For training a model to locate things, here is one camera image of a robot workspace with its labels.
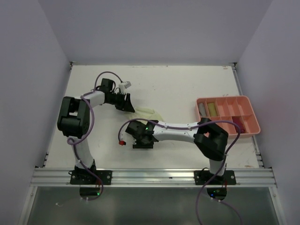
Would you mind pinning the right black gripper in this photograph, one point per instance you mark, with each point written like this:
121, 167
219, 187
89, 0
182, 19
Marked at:
139, 144

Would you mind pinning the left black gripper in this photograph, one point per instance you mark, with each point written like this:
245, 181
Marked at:
125, 104

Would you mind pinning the pale green underwear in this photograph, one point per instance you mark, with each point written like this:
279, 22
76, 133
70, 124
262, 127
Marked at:
144, 113

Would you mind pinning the grey and cream underwear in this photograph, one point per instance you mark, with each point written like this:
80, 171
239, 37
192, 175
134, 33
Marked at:
202, 110

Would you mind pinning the olive and cream underwear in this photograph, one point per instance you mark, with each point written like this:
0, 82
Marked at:
212, 109

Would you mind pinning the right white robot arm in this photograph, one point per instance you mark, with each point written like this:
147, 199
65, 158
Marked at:
209, 138

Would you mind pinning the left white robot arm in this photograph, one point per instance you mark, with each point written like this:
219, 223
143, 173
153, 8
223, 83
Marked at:
76, 117

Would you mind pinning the dark red rolled underwear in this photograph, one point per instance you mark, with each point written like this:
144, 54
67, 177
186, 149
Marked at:
238, 120

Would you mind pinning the pink divided tray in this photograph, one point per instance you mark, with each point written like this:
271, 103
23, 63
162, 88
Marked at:
231, 106

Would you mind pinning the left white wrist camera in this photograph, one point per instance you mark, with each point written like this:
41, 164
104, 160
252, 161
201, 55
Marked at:
124, 85

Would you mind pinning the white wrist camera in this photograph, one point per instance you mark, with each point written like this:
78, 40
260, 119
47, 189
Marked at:
124, 85
127, 140

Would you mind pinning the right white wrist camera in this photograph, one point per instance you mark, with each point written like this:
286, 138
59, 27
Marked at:
127, 140

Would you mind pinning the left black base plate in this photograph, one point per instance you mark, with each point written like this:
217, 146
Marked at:
82, 177

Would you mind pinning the aluminium mounting rail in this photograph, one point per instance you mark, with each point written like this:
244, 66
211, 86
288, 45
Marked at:
249, 178

